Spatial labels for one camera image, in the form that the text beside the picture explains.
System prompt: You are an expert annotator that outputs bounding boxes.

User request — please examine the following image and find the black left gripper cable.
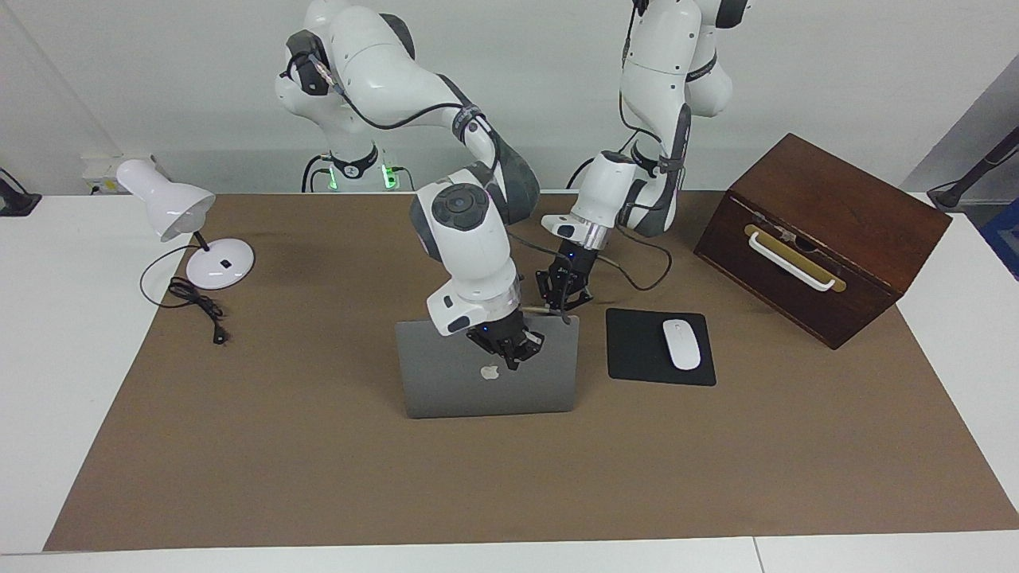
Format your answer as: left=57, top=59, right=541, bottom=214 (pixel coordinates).
left=597, top=0, right=673, bottom=291

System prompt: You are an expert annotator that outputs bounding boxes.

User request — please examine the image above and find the brown table mat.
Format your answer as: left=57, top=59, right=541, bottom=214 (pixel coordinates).
left=44, top=191, right=1019, bottom=552

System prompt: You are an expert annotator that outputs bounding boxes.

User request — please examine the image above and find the dark brown wooden box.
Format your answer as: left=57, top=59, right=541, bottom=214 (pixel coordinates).
left=693, top=133, right=953, bottom=351

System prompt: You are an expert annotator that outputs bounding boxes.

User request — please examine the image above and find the black lamp power cable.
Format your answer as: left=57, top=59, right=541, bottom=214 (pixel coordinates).
left=140, top=243, right=232, bottom=346

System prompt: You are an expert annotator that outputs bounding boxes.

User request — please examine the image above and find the white computer mouse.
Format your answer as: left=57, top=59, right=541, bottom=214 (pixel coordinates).
left=662, top=318, right=702, bottom=372

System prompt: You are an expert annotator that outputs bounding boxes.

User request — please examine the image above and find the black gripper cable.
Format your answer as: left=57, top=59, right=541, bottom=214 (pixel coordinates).
left=287, top=52, right=558, bottom=315
left=597, top=0, right=673, bottom=291

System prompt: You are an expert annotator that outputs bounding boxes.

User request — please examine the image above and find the white desk lamp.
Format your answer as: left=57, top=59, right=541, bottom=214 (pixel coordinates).
left=115, top=158, right=256, bottom=291

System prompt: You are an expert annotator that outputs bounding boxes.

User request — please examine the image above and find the gold handle plate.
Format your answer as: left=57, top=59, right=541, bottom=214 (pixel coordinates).
left=744, top=224, right=847, bottom=294

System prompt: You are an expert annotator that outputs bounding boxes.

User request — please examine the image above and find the black right arm base cable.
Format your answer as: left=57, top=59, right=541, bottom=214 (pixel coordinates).
left=301, top=154, right=335, bottom=193

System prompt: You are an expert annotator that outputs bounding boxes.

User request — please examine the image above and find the white box handle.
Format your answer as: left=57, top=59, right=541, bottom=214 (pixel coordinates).
left=748, top=231, right=837, bottom=293

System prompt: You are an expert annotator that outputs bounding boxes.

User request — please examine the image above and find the blue crate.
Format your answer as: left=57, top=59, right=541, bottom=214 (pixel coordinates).
left=982, top=197, right=1019, bottom=281

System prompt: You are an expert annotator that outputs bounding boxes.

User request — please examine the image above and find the grey aluminium laptop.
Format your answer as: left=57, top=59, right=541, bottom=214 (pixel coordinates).
left=396, top=314, right=580, bottom=420

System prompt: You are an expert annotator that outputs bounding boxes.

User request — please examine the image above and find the black mouse pad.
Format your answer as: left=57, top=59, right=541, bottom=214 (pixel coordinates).
left=606, top=308, right=717, bottom=388

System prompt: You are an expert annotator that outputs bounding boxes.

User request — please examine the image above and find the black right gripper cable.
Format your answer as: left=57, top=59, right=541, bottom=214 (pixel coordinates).
left=287, top=52, right=558, bottom=315

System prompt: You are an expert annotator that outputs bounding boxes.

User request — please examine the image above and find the black tripod leg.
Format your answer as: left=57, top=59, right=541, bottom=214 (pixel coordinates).
left=927, top=126, right=1019, bottom=210

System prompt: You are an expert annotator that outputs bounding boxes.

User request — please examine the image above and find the black stand base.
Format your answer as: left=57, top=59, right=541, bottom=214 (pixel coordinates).
left=0, top=167, right=42, bottom=217

